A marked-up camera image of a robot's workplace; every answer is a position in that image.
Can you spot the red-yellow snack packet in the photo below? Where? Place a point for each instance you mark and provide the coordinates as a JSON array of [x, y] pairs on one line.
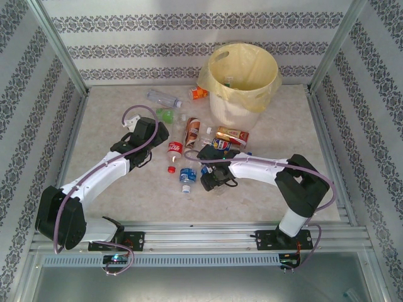
[[233, 135]]

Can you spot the bottle blue label white cap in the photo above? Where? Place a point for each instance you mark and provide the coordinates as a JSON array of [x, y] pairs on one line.
[[188, 176]]

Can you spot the small bottle white cap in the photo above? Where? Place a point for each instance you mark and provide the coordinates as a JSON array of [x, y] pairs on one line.
[[228, 81]]

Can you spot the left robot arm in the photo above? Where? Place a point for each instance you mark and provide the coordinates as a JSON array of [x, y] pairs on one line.
[[100, 171]]

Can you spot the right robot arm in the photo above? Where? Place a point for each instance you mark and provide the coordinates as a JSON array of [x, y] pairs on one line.
[[258, 171]]

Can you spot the cream plastic bin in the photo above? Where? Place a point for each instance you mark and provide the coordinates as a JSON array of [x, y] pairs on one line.
[[230, 113]]

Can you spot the yellow-bagged trash bin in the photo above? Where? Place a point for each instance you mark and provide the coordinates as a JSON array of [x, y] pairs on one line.
[[207, 78]]

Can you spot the pepsi bottle blue cap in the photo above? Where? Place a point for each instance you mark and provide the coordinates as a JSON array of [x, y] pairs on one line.
[[222, 145]]

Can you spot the small clear plastic bottle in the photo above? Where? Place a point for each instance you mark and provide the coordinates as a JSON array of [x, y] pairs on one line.
[[206, 138]]

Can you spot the clear bottle green label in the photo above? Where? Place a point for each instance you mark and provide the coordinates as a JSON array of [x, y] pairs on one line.
[[167, 115]]

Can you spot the cola bottle red cap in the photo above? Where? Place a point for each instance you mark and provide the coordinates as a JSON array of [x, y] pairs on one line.
[[175, 148]]

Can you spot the brown coffee drink bottle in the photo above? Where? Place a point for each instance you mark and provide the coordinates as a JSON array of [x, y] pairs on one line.
[[192, 130]]

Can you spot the clear water bottle blue print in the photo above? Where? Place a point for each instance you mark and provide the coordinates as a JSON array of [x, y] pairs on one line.
[[160, 97]]

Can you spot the grey metal shelf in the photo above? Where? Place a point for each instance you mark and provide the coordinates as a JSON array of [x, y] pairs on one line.
[[201, 286]]

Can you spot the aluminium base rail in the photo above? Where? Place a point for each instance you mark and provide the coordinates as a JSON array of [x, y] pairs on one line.
[[201, 239]]

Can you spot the aluminium side rail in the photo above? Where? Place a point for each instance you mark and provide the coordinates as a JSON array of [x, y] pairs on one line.
[[327, 141]]

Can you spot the aluminium frame post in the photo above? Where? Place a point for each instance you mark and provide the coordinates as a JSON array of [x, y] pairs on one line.
[[338, 44], [60, 47]]

